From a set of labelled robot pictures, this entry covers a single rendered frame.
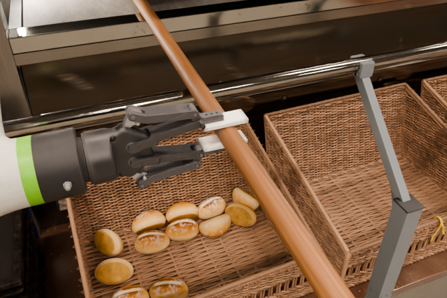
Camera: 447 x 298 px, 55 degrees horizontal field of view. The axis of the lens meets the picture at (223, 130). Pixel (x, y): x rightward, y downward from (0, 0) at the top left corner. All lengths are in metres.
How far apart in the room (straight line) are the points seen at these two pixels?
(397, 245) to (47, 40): 0.90
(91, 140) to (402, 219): 0.63
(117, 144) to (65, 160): 0.07
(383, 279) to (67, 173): 0.75
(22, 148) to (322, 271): 0.38
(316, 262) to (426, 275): 0.90
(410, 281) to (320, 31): 0.74
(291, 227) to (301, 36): 0.92
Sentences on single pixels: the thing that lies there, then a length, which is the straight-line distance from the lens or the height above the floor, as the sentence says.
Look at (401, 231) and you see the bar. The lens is 0.97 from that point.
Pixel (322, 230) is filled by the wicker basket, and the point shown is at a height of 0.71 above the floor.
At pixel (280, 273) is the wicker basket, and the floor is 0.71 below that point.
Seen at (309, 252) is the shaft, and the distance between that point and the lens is 0.47.
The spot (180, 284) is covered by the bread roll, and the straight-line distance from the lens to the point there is 1.15.
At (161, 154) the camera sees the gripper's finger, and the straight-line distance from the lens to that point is 0.63.
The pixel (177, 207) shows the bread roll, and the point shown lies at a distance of 1.30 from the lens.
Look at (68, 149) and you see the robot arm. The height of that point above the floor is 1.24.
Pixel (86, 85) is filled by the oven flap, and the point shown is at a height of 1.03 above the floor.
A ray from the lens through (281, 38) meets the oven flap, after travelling 1.31.
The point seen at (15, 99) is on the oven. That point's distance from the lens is 1.18.
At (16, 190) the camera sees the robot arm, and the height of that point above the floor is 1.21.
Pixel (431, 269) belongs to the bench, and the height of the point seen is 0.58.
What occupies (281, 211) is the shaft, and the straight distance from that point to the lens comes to 0.50.
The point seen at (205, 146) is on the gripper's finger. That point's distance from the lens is 0.64.
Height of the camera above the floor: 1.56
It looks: 35 degrees down
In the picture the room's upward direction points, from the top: straight up
